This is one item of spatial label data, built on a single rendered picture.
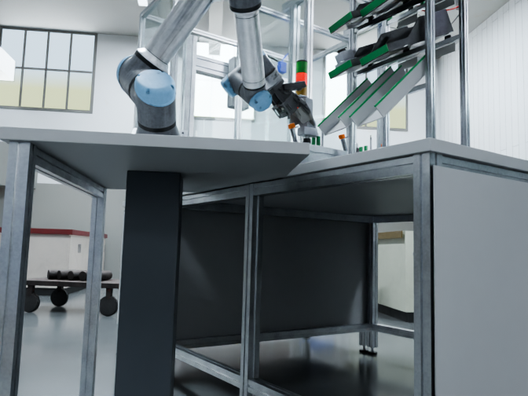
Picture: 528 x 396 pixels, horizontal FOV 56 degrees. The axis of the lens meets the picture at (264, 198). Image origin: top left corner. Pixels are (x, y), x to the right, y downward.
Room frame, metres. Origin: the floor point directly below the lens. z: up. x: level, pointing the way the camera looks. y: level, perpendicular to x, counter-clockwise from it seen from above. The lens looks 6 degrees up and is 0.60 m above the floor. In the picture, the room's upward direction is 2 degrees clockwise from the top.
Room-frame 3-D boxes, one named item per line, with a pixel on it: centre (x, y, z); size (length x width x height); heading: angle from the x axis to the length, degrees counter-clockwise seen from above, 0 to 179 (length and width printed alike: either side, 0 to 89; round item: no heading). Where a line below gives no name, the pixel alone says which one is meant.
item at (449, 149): (2.08, -0.52, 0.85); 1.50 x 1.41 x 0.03; 34
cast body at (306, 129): (1.83, -0.17, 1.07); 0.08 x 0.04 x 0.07; 124
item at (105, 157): (1.55, 0.29, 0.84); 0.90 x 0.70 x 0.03; 6
